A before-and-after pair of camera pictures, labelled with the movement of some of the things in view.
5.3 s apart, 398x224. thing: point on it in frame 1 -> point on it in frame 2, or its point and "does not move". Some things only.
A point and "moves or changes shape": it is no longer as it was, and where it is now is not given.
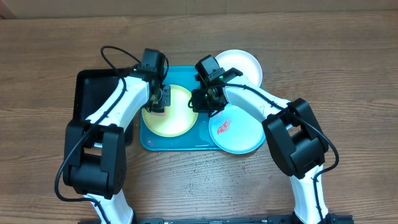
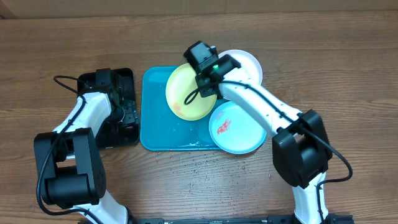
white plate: x=242 y=61 does not move
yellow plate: x=179 y=119 moves or changes shape
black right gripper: x=198 y=97 -> x=204 y=90
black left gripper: x=166 y=101 -> x=132 y=114
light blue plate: x=236 y=129 does not move
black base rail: x=338 y=218 does not move
